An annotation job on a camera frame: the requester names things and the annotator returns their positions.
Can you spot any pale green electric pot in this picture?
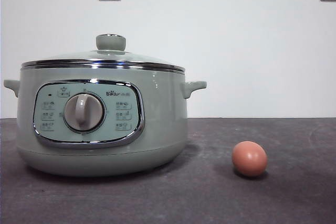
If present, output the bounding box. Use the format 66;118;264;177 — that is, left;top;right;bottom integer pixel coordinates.
3;62;207;178

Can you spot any brown egg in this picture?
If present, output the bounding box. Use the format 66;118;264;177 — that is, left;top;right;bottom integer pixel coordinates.
232;141;268;177

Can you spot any glass lid with green knob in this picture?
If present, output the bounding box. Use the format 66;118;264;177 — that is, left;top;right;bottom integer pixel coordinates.
21;33;186;73

